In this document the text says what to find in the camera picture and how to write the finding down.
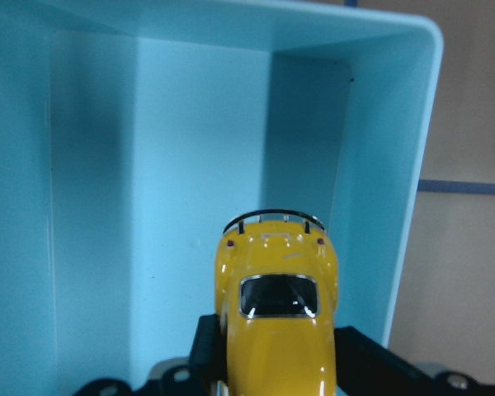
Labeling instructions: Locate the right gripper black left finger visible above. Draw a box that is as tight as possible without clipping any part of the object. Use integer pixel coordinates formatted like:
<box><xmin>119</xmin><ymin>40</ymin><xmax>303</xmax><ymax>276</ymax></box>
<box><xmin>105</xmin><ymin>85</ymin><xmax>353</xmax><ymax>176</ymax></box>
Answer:
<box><xmin>134</xmin><ymin>314</ymin><xmax>229</xmax><ymax>395</ymax></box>

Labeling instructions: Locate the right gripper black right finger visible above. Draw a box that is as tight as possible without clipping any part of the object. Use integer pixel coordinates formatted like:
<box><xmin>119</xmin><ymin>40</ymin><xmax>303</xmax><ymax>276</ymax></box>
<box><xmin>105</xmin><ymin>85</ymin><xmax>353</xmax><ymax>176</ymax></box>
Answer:
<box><xmin>332</xmin><ymin>324</ymin><xmax>450</xmax><ymax>396</ymax></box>

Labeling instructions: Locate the yellow beetle toy car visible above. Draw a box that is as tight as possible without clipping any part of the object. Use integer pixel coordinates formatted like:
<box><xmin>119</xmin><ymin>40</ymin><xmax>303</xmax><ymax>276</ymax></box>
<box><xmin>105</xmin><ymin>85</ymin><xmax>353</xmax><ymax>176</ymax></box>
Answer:
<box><xmin>214</xmin><ymin>209</ymin><xmax>339</xmax><ymax>395</ymax></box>

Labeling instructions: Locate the light blue plastic bin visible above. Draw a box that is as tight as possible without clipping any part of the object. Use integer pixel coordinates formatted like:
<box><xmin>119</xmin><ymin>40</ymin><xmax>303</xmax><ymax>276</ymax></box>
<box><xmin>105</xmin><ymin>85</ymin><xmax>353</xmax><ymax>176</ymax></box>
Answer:
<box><xmin>0</xmin><ymin>1</ymin><xmax>443</xmax><ymax>395</ymax></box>

